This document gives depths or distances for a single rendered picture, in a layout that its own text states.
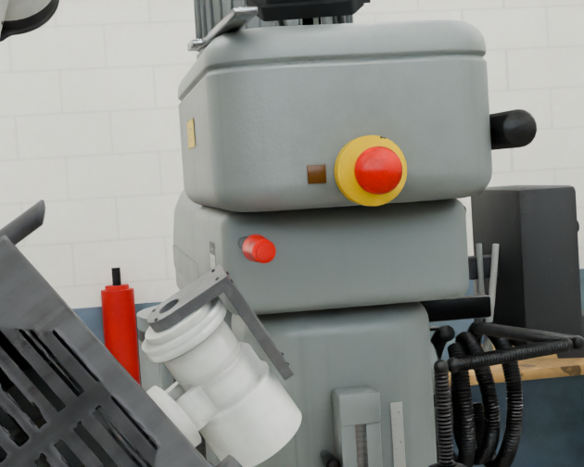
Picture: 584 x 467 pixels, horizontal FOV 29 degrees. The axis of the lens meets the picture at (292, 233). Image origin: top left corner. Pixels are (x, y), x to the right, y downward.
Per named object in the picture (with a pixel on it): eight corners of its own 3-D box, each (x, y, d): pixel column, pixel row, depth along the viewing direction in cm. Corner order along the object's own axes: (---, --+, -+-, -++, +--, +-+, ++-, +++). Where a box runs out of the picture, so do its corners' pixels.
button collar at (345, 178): (409, 203, 97) (405, 132, 97) (340, 208, 97) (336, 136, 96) (403, 203, 99) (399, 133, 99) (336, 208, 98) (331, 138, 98)
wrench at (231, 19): (271, 14, 92) (270, 4, 92) (222, 16, 91) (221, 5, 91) (226, 50, 115) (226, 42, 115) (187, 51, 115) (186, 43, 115)
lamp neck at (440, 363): (445, 468, 103) (439, 361, 102) (435, 465, 104) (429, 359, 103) (457, 465, 103) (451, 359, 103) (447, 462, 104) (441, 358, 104)
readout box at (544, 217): (593, 347, 148) (586, 183, 146) (526, 353, 146) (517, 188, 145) (536, 328, 167) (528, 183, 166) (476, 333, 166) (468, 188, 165)
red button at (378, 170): (406, 193, 94) (403, 144, 94) (359, 195, 94) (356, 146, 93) (396, 193, 98) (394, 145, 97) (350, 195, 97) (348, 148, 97)
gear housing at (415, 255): (477, 298, 111) (472, 195, 110) (226, 319, 107) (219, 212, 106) (391, 272, 144) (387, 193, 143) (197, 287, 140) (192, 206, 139)
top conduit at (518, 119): (539, 146, 104) (537, 107, 104) (495, 148, 104) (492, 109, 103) (409, 157, 149) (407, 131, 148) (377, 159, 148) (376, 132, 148)
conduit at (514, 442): (531, 489, 144) (523, 325, 143) (407, 503, 142) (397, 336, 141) (484, 455, 163) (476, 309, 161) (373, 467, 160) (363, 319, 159)
